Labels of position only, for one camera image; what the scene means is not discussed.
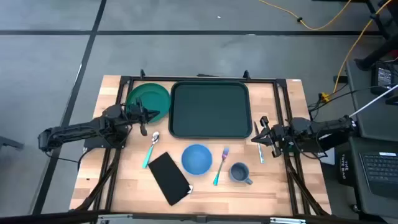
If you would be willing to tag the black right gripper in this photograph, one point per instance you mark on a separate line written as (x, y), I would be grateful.
(278, 135)

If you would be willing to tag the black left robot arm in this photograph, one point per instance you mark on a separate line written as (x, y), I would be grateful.
(77, 129)

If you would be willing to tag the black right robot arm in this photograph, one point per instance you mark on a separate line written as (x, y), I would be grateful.
(326, 124)

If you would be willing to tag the black printed tote bag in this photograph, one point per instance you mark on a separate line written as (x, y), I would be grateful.
(345, 174)

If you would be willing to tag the black stand legs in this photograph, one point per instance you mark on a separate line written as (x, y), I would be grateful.
(371, 59)

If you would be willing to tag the blue plastic bowl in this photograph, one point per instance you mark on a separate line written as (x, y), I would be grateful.
(196, 159)

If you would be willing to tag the dark grey laptop desk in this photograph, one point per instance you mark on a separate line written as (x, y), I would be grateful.
(379, 207)

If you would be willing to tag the black power block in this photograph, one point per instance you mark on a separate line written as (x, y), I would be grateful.
(340, 79)

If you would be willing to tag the black screen device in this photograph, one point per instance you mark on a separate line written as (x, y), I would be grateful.
(384, 77)

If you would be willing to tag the black cloth napkin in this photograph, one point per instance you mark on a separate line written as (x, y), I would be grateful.
(169, 177)

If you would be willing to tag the white paper sheet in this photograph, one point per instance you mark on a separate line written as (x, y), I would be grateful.
(329, 158)

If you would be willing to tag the grey plastic mug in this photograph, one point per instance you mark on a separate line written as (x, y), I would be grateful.
(238, 172)

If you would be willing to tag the dark grey laptop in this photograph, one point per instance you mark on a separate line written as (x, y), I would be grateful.
(382, 168)

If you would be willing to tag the black metal table frame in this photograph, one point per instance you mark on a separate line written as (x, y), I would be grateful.
(125, 80)

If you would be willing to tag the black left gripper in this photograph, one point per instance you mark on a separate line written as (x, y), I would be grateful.
(136, 115)

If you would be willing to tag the grey chair foot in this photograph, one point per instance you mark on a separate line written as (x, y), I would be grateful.
(9, 142)

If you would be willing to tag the green plastic plate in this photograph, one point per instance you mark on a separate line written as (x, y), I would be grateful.
(152, 93)

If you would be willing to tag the grey side table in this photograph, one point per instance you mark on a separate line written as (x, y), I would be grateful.
(376, 121)

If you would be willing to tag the dark green serving tray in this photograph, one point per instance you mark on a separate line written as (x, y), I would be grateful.
(210, 109)

